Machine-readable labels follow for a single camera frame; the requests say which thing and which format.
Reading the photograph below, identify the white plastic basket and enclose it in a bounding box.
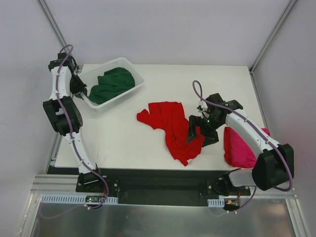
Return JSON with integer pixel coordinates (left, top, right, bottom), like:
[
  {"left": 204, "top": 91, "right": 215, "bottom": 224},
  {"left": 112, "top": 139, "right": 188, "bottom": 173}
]
[{"left": 79, "top": 57, "right": 144, "bottom": 111}]

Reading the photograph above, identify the red t shirt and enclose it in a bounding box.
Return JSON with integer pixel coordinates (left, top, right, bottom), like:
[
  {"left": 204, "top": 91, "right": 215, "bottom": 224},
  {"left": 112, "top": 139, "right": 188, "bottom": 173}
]
[
  {"left": 224, "top": 126, "right": 236, "bottom": 167},
  {"left": 136, "top": 102, "right": 205, "bottom": 166}
]

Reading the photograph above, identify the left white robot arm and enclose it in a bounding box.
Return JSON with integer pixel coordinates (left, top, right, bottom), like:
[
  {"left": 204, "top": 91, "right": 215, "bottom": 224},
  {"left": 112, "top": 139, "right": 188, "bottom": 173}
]
[{"left": 42, "top": 51, "right": 105, "bottom": 192}]

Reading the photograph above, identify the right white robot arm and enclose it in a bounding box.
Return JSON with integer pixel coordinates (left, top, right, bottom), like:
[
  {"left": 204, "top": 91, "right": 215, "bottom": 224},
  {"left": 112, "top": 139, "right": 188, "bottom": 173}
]
[{"left": 187, "top": 93, "right": 294, "bottom": 195}]

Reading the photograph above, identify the folded red t shirt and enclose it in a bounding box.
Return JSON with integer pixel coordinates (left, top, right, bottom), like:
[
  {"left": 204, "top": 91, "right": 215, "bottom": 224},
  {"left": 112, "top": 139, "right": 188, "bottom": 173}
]
[{"left": 224, "top": 126, "right": 236, "bottom": 167}]

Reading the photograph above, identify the green t shirt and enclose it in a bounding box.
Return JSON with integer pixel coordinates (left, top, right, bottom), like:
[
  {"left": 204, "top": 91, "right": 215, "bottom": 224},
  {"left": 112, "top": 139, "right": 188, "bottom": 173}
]
[{"left": 88, "top": 67, "right": 135, "bottom": 105}]

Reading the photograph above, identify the right white cable duct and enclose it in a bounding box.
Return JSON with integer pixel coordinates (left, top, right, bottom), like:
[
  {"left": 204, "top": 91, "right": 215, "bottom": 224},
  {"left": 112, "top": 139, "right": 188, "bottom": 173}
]
[{"left": 207, "top": 198, "right": 225, "bottom": 208}]

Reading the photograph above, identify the white cable duct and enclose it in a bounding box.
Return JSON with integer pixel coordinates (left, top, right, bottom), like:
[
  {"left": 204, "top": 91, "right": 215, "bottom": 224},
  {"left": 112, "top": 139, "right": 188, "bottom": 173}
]
[
  {"left": 207, "top": 198, "right": 225, "bottom": 208},
  {"left": 41, "top": 194, "right": 119, "bottom": 205}
]

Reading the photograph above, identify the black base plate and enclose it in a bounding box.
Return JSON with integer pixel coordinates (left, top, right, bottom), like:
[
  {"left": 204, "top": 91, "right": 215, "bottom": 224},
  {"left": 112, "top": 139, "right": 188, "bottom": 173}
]
[{"left": 75, "top": 168, "right": 251, "bottom": 205}]

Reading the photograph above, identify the left white cable duct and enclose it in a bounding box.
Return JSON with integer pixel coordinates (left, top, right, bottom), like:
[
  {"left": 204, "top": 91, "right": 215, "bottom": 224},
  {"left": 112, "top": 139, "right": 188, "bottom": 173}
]
[{"left": 41, "top": 194, "right": 119, "bottom": 205}]

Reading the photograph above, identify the aluminium rail frame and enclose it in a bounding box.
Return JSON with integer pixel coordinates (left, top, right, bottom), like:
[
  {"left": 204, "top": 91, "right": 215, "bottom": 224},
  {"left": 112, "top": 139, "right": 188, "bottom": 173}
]
[{"left": 31, "top": 64, "right": 310, "bottom": 237}]

